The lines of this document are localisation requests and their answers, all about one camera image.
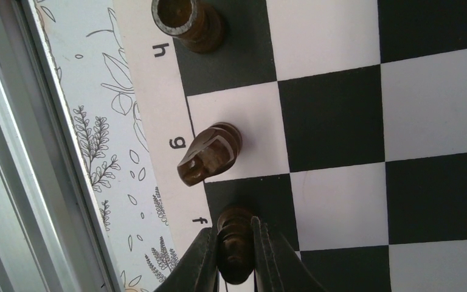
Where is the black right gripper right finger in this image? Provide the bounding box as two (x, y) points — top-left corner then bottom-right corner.
(251, 217), (325, 291)

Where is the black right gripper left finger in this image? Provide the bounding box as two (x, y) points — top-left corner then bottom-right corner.
(155, 228), (218, 292)

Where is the dark bishop chess piece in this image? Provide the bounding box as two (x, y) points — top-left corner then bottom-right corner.
(216, 206), (255, 285)

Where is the dark knight chess piece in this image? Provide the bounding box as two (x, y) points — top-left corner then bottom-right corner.
(177, 122), (243, 186)

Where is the dark rook chess piece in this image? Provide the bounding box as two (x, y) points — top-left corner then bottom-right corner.
(151, 0), (226, 54)

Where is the black white chessboard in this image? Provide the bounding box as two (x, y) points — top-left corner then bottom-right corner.
(114, 1), (467, 291)

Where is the floral patterned table mat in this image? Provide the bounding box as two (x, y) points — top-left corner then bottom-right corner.
(35, 1), (179, 291)

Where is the aluminium frame rail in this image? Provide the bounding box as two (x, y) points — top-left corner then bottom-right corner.
(0, 1), (123, 291)

